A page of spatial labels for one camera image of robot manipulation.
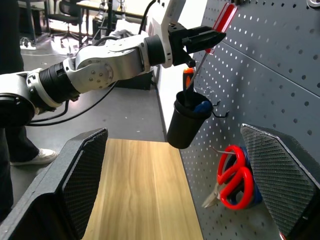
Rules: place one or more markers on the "white sneaker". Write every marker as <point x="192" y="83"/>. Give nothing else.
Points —
<point x="42" y="156"/>

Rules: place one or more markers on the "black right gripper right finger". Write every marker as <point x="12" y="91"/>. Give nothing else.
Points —
<point x="282" y="180"/>

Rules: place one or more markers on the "background desk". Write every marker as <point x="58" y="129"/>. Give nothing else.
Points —
<point x="105" y="6"/>

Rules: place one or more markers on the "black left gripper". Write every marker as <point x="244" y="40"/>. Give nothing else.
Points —
<point x="177" y="47"/>

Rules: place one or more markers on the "black plastic cup holder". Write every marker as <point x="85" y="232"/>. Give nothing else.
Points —
<point x="182" y="130"/>

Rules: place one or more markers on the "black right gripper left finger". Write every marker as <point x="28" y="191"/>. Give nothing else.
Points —
<point x="50" y="200"/>

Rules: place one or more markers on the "black office chair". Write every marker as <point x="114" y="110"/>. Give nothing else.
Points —
<point x="67" y="15"/>

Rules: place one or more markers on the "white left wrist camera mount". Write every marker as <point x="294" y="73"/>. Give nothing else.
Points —
<point x="172" y="10"/>

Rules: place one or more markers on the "person in dark clothes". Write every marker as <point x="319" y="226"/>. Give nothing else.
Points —
<point x="17" y="142"/>

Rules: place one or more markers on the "grey pegboard panel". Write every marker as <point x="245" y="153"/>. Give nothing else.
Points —
<point x="275" y="75"/>

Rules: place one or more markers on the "silver scissors hook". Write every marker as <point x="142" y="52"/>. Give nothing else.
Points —
<point x="222" y="151"/>

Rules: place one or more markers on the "black pegboard hook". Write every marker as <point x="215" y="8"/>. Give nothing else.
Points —
<point x="216" y="103"/>
<point x="221" y="115"/>

